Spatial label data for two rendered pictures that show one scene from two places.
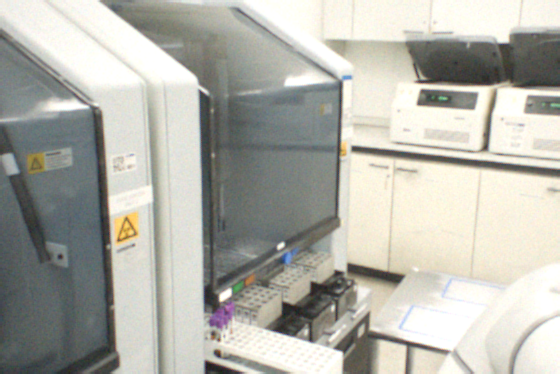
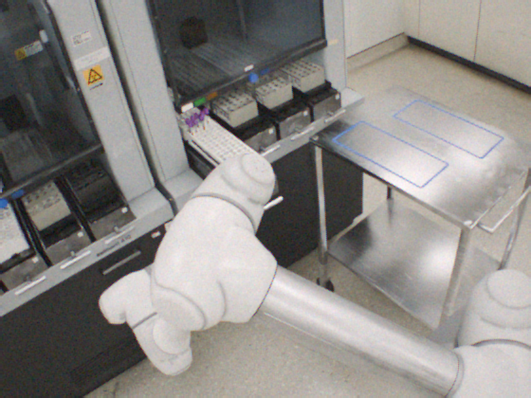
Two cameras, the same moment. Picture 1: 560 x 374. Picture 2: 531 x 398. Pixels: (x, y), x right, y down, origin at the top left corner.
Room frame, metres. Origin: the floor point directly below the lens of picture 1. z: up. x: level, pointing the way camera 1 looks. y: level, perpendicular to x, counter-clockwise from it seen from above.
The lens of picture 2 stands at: (0.13, -0.69, 1.76)
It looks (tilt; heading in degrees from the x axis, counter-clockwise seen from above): 42 degrees down; 34
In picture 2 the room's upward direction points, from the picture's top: 9 degrees counter-clockwise
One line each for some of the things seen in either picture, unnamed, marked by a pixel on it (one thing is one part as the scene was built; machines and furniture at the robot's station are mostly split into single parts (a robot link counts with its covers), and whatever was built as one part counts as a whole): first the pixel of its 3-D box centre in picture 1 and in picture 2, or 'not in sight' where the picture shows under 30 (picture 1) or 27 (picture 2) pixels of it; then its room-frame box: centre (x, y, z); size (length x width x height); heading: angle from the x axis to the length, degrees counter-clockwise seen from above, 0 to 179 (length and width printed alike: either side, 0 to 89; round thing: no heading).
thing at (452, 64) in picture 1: (451, 89); not in sight; (3.61, -0.76, 1.22); 0.62 x 0.56 x 0.64; 152
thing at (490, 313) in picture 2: not in sight; (501, 318); (0.79, -0.79, 0.87); 0.18 x 0.16 x 0.22; 10
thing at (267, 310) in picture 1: (266, 311); (242, 113); (1.32, 0.14, 0.85); 0.12 x 0.02 x 0.06; 154
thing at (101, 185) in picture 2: not in sight; (94, 189); (0.83, 0.39, 0.85); 0.12 x 0.02 x 0.06; 154
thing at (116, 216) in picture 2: not in sight; (79, 172); (0.93, 0.59, 0.78); 0.73 x 0.14 x 0.09; 63
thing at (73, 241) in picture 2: not in sight; (40, 192); (0.80, 0.66, 0.78); 0.73 x 0.14 x 0.09; 63
